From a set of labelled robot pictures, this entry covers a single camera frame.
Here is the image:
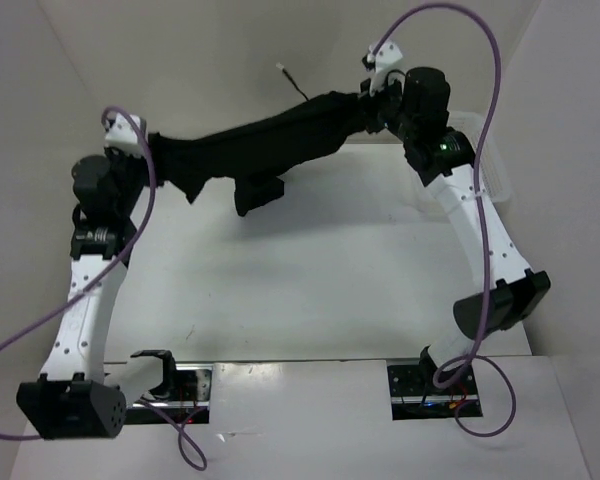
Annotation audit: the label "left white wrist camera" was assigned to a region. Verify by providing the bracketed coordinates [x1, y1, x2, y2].
[104, 113, 144, 158]

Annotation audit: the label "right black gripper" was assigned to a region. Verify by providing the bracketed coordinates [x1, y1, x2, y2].
[357, 70, 418, 142]

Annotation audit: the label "black shorts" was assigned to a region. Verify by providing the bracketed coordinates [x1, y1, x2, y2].
[148, 80, 370, 217]

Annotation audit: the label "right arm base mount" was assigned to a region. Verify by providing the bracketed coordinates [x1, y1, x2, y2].
[386, 359, 483, 421]

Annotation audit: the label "white plastic basket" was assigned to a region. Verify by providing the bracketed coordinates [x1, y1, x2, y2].
[449, 111, 512, 205]

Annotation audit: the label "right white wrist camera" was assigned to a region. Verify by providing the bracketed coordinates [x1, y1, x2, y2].
[363, 40, 404, 96]

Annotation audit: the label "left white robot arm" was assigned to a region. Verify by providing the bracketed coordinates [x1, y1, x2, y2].
[16, 147, 180, 440]

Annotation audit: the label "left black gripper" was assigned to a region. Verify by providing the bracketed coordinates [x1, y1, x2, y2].
[104, 140, 164, 217]

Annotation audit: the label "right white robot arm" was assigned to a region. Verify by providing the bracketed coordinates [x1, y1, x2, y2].
[360, 67, 551, 393]

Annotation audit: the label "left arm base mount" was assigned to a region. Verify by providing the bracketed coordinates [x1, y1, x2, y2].
[104, 357, 214, 425]

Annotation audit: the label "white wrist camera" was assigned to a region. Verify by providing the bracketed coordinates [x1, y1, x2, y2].
[363, 40, 404, 96]
[104, 113, 144, 158]

